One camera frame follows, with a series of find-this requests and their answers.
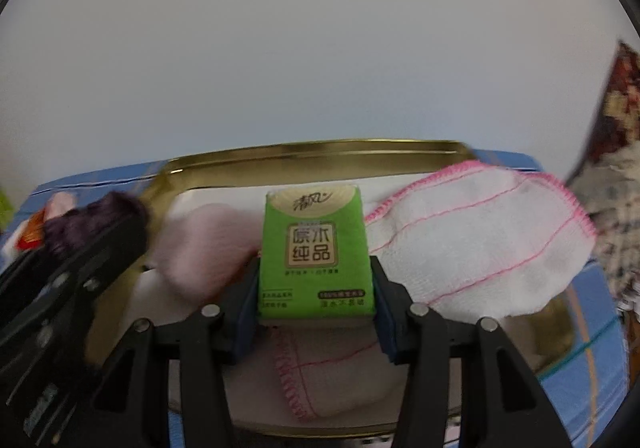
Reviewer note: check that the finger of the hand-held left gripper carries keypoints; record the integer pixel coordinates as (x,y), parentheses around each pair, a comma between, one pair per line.
(100,268)

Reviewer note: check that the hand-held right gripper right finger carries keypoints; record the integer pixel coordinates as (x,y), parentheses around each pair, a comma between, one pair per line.
(386,318)

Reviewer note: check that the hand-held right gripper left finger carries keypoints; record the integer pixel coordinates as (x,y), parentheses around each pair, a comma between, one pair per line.
(245,310)

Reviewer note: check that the purple scrunchie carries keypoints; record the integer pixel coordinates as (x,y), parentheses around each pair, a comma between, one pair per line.
(90,223)

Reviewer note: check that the pale pink cloth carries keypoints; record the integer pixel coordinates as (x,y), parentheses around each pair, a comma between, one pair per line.
(61,204)

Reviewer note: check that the white cloth with pink trim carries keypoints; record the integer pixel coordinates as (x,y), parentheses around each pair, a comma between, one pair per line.
(340,378)
(475,238)

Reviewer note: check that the red pouch with gold pattern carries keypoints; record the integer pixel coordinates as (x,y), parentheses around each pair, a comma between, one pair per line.
(30,233)

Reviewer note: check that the pink fluffy cloth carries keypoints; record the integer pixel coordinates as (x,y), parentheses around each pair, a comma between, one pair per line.
(200,243)

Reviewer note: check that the green tissue pack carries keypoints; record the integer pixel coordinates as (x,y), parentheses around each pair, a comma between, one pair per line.
(315,248)

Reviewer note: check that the gold tin box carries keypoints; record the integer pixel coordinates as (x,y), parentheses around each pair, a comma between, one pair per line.
(300,151)

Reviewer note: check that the green printed curtain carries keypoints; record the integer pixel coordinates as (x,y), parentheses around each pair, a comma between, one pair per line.
(4,208)

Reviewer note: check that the blue plaid blanket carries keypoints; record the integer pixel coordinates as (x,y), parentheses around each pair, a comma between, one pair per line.
(575,378)

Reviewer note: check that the patterned quilt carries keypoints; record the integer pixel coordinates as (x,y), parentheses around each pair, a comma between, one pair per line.
(620,128)

